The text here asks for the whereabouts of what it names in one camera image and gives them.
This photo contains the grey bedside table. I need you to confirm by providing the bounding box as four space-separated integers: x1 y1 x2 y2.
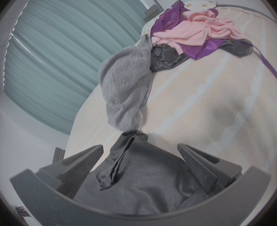
143 0 181 23

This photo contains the black lace garment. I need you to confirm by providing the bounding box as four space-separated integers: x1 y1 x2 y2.
150 39 254 73

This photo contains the grey garment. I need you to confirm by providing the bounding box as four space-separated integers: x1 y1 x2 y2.
98 34 153 132

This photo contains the black chest of drawers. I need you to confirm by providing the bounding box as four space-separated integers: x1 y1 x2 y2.
52 147 66 163

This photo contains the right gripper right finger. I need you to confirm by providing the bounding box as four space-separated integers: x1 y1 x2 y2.
177 143 243 195

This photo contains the blue-green curtain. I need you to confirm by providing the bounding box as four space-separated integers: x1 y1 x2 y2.
3 37 99 135
11 0 151 90

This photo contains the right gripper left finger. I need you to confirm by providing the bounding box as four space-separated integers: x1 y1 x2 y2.
36 145 104 199

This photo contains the purple satin garment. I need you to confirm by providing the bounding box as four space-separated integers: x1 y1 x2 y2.
150 3 277 103

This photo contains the pink garment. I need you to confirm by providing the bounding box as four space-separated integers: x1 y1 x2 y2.
151 8 243 49

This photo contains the white printed pillow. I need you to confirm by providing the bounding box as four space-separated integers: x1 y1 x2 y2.
140 0 218 38

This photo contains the bed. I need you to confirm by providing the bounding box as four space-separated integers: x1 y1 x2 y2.
65 0 277 197

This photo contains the black T-shirt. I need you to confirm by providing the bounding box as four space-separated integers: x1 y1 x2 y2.
74 130 220 215

